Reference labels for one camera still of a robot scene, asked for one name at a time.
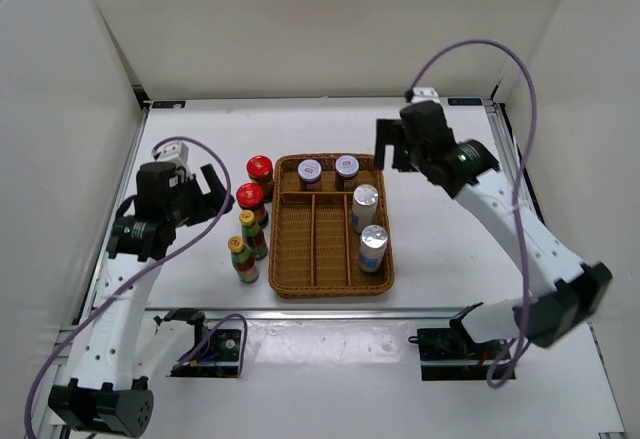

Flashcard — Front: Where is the yellow cap sauce bottle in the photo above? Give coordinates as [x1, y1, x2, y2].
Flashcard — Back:
[228, 236, 259, 284]
[239, 210, 268, 260]

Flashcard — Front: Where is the silver white can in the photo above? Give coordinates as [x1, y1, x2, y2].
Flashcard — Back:
[351, 184, 379, 234]
[358, 225, 389, 273]

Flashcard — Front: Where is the purple lid dark jar front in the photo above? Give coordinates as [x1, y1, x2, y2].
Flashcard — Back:
[334, 155, 360, 191]

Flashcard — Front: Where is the purple lid dark jar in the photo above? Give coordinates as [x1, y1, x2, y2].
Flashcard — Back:
[297, 159, 322, 192]
[334, 155, 360, 191]

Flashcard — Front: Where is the yellow cap sauce bottle front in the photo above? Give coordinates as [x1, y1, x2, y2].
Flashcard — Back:
[228, 236, 259, 284]

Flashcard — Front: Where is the silver top white can front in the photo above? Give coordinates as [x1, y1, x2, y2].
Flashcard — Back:
[358, 225, 389, 273]

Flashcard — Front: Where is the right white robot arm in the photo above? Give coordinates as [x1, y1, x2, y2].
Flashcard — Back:
[375, 100, 612, 359]

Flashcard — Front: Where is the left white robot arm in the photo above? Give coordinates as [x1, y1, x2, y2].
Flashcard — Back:
[48, 161, 234, 438]

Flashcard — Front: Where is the red lid sauce jar front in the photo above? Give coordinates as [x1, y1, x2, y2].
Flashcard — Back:
[236, 182, 269, 228]

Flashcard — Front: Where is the red lid sauce jar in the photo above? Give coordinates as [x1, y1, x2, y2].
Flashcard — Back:
[246, 155, 274, 203]
[236, 182, 269, 228]

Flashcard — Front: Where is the red lid sauce jar rear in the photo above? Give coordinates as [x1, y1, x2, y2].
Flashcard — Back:
[246, 155, 274, 203]

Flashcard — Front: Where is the wicker divided basket tray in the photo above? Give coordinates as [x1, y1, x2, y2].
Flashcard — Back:
[269, 153, 395, 299]

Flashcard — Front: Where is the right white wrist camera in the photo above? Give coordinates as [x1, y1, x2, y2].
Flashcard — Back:
[404, 87, 440, 104]

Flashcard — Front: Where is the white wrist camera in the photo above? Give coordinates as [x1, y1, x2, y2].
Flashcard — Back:
[152, 140, 191, 177]
[404, 87, 440, 104]

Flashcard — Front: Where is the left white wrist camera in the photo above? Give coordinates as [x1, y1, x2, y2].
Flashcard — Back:
[152, 140, 191, 177]

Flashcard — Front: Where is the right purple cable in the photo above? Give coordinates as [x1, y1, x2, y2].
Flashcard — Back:
[412, 38, 539, 390]

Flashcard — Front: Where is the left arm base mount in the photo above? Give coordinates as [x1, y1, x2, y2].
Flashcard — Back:
[154, 308, 248, 378]

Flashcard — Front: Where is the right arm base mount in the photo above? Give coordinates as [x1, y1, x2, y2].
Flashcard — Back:
[408, 303, 511, 382]

